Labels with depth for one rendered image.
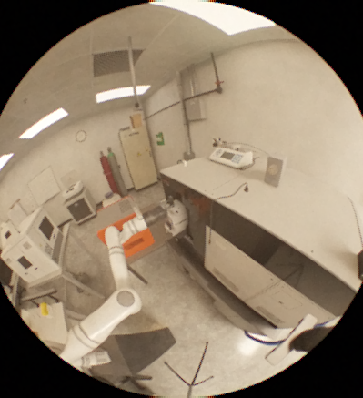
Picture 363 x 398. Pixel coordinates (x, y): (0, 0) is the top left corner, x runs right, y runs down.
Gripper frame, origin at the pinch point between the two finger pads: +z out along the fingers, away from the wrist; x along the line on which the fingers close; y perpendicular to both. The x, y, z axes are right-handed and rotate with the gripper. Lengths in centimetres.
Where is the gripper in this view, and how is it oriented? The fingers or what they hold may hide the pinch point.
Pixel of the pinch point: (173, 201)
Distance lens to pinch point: 62.5
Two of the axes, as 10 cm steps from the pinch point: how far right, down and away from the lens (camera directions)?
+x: 5.7, 3.9, -7.2
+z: 8.1, -4.2, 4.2
